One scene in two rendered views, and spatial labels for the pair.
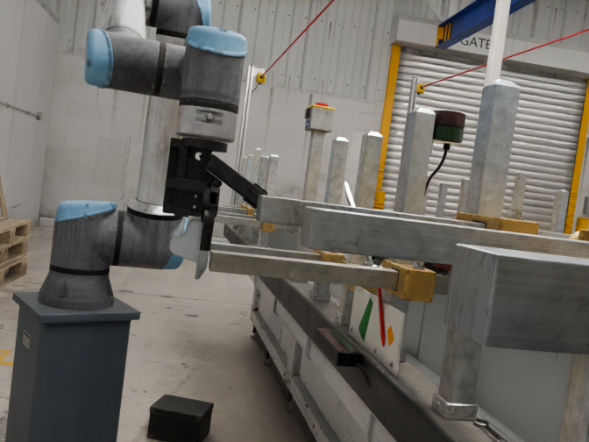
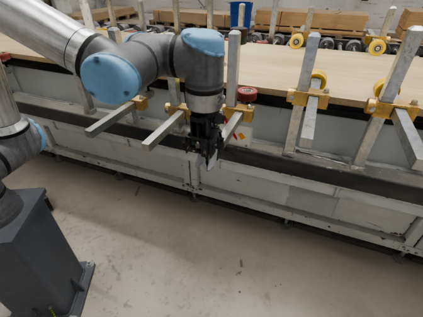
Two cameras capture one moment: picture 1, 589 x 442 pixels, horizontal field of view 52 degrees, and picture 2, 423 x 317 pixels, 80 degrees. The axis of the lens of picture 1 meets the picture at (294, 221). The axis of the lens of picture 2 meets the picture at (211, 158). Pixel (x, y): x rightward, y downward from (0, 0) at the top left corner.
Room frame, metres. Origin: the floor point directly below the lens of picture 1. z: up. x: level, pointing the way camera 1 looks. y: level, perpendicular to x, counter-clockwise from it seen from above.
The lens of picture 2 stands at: (0.60, 0.62, 1.30)
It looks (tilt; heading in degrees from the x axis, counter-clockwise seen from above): 37 degrees down; 303
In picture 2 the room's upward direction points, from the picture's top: straight up
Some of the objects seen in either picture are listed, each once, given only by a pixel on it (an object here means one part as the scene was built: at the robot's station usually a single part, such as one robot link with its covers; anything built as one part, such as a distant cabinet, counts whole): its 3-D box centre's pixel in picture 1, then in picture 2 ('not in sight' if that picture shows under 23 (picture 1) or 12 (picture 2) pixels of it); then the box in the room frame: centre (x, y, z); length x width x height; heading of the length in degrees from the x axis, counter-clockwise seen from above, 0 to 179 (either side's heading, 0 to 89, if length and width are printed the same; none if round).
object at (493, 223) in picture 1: (488, 235); (307, 97); (0.77, -0.25, 0.95); 0.14 x 0.06 x 0.05; 12
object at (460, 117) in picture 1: (447, 120); (238, 31); (1.05, -0.24, 1.13); 0.06 x 0.06 x 0.02
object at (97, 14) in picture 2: not in sight; (100, 13); (8.35, -4.93, 0.23); 2.41 x 0.77 x 0.17; 100
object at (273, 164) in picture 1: (266, 211); not in sight; (2.51, 0.12, 0.86); 0.04 x 0.04 x 0.48; 12
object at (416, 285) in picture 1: (405, 279); (236, 111); (1.02, -0.20, 0.85); 0.14 x 0.06 x 0.05; 12
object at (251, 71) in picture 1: (247, 146); not in sight; (3.80, 0.35, 1.20); 0.15 x 0.12 x 1.00; 12
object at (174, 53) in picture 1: (195, 75); (153, 56); (1.03, 0.20, 1.14); 0.12 x 0.12 x 0.09; 18
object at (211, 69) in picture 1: (213, 70); (202, 61); (0.93, 0.15, 1.14); 0.10 x 0.09 x 0.12; 18
